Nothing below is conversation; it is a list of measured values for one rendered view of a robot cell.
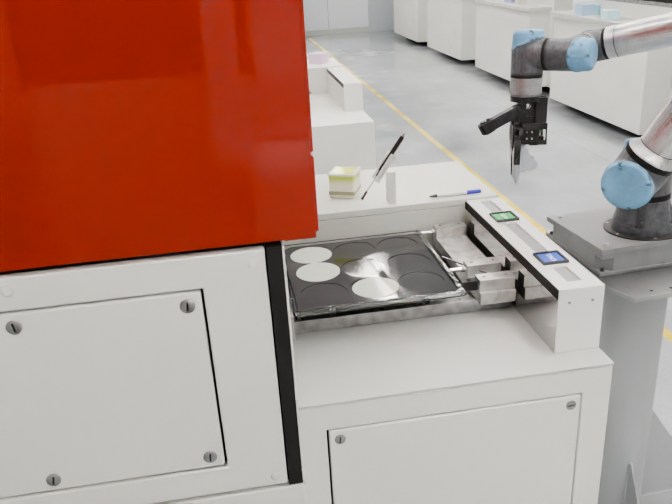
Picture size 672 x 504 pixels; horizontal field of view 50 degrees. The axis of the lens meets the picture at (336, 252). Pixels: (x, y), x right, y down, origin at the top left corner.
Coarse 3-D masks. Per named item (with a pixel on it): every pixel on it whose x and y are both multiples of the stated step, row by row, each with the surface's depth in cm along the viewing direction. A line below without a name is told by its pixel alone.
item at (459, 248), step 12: (444, 240) 185; (456, 240) 184; (468, 240) 184; (444, 252) 180; (456, 252) 177; (468, 252) 177; (480, 252) 176; (456, 264) 171; (480, 300) 156; (492, 300) 157; (504, 300) 157
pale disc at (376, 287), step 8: (368, 280) 160; (376, 280) 160; (384, 280) 160; (392, 280) 159; (352, 288) 157; (360, 288) 157; (368, 288) 157; (376, 288) 156; (384, 288) 156; (392, 288) 156; (368, 296) 153; (376, 296) 153; (384, 296) 153
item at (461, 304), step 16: (416, 304) 159; (432, 304) 159; (448, 304) 159; (464, 304) 160; (496, 304) 161; (304, 320) 155; (320, 320) 156; (336, 320) 156; (352, 320) 157; (368, 320) 158; (384, 320) 158; (400, 320) 159
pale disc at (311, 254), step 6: (294, 252) 178; (300, 252) 177; (306, 252) 177; (312, 252) 177; (318, 252) 177; (324, 252) 177; (330, 252) 176; (294, 258) 174; (300, 258) 174; (306, 258) 174; (312, 258) 174; (318, 258) 173; (324, 258) 173
